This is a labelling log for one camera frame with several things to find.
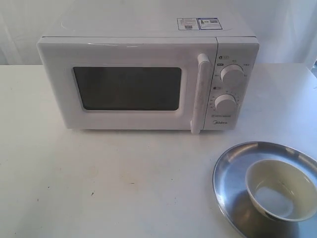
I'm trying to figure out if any white microwave door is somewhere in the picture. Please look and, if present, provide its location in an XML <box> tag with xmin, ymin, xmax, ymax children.
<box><xmin>37</xmin><ymin>37</ymin><xmax>218</xmax><ymax>134</ymax></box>

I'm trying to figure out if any white ceramic bowl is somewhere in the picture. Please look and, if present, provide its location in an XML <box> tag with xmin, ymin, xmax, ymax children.
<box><xmin>245</xmin><ymin>159</ymin><xmax>317</xmax><ymax>222</ymax></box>

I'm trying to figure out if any white microwave oven body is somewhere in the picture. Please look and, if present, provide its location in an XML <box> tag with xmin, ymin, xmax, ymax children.
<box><xmin>41</xmin><ymin>4</ymin><xmax>260</xmax><ymax>131</ymax></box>

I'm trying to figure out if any lower white control knob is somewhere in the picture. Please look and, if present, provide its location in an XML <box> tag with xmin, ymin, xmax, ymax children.
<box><xmin>214</xmin><ymin>94</ymin><xmax>236</xmax><ymax>113</ymax></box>

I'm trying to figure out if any white control knob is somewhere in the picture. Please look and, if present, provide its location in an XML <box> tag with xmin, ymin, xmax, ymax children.
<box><xmin>214</xmin><ymin>94</ymin><xmax>236</xmax><ymax>113</ymax></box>
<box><xmin>220</xmin><ymin>64</ymin><xmax>244</xmax><ymax>85</ymax></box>

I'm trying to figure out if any upper white control knob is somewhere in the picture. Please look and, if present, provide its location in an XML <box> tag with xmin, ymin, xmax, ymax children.
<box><xmin>220</xmin><ymin>64</ymin><xmax>244</xmax><ymax>85</ymax></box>

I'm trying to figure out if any round stainless steel tray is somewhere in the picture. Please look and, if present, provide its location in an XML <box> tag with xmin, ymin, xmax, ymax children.
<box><xmin>212</xmin><ymin>141</ymin><xmax>317</xmax><ymax>238</ymax></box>

